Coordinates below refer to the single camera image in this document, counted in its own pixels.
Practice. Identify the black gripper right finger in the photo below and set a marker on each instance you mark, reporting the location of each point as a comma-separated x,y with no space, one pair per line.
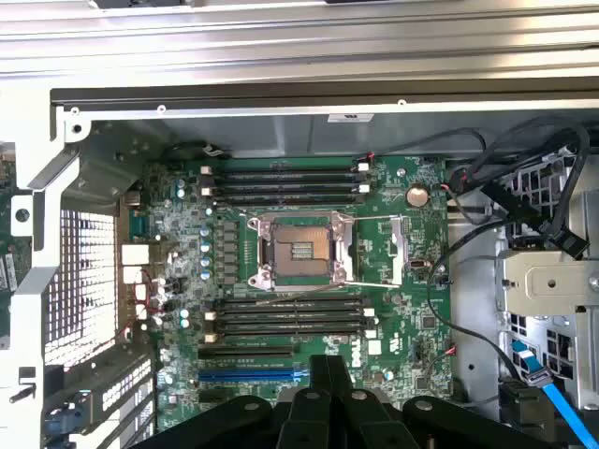
360,421

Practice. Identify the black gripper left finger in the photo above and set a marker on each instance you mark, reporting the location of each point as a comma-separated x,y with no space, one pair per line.
311,421

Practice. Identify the blue expansion slot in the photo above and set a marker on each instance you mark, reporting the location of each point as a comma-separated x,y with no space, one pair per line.
252,375

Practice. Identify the long black expansion slot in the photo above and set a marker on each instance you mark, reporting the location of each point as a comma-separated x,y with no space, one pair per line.
243,352

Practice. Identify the green motherboard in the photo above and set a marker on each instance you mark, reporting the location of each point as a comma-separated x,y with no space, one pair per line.
398,327

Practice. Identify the CPU socket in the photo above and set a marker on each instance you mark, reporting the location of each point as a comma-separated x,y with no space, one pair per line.
299,248

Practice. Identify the metal socket cover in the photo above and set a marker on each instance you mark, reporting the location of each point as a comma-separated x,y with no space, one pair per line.
399,248

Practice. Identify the silver rear port block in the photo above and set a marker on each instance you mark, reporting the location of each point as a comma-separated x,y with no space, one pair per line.
141,311
141,292
132,275
135,254

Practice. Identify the round coin battery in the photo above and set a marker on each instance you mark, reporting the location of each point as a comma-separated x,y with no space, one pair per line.
416,195

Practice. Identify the grey metal disk bay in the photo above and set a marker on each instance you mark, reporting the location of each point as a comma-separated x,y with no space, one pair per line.
552,280

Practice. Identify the blue slot cover latch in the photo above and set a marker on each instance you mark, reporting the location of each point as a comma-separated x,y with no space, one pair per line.
65,418

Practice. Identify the grey metal PC case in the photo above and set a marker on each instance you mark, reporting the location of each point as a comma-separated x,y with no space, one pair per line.
290,133

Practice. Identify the white case label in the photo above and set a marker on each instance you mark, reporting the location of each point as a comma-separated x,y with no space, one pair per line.
351,117

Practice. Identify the green graphics card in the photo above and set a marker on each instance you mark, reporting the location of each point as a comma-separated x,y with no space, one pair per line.
4,234

